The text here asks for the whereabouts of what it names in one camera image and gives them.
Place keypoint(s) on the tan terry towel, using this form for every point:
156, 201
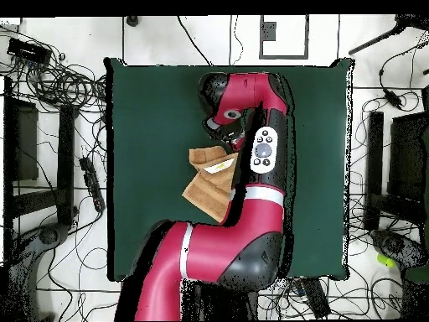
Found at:
207, 194

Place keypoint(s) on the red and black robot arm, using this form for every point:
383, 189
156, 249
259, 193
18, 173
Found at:
228, 248

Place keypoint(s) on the dark green table cloth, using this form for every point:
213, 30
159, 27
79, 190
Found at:
150, 134

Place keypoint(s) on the black metal stand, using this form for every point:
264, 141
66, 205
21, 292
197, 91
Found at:
65, 161
375, 161

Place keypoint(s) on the black power strip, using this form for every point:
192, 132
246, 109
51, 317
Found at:
92, 184

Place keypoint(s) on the black power adapter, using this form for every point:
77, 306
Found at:
392, 99

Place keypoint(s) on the black tripod pole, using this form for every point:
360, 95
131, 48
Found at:
375, 41

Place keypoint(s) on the black rectangular floor box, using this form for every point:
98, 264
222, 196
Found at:
316, 297

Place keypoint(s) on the dark grey stand base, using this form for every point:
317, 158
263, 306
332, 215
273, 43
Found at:
50, 234
395, 245

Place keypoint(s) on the small bright green object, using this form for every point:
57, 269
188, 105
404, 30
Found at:
385, 260

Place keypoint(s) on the grey square floor frame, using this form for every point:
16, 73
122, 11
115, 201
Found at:
261, 40

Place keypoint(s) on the black network switch box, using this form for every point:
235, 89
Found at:
28, 51

